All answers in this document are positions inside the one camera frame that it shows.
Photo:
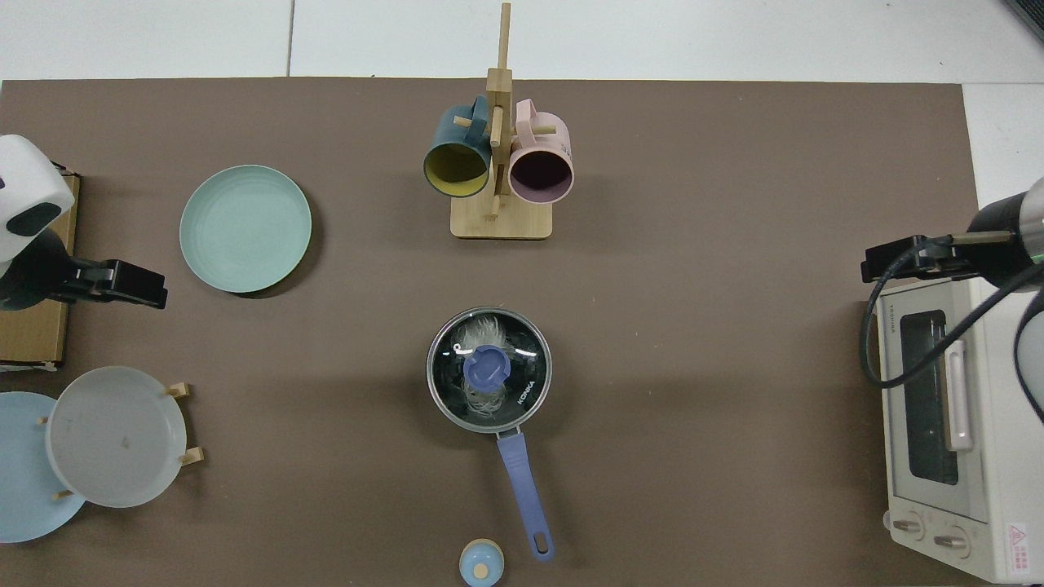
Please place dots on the dark grey striped panel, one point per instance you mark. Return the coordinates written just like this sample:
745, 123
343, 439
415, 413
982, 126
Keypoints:
1029, 15

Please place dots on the brown table cloth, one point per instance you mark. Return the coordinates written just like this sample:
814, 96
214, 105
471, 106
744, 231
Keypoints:
734, 204

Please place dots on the grey plate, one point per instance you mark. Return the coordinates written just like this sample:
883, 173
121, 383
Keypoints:
114, 432

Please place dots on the light blue plate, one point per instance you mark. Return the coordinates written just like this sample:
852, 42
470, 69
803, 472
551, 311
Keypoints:
24, 489

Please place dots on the pale toaster oven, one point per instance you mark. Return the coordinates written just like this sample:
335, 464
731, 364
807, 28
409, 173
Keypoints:
1011, 489

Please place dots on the white vermicelli bundle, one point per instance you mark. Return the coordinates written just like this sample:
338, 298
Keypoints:
477, 336

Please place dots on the small blue round thing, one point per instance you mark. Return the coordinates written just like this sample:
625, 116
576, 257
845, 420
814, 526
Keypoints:
473, 564

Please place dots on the dark teal cup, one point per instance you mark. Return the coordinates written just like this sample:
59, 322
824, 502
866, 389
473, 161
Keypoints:
449, 130

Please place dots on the mint green plate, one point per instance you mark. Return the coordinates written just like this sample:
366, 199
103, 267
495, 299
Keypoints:
245, 228

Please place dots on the pink cup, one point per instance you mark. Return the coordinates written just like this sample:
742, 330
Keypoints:
548, 143

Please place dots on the wooden plate rack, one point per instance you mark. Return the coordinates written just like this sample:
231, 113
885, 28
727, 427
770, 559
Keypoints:
181, 390

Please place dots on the wooden cup stand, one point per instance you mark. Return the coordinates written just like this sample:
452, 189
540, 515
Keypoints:
502, 224

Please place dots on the glass lid with blue knob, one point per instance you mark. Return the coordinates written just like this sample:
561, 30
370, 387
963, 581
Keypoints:
488, 367

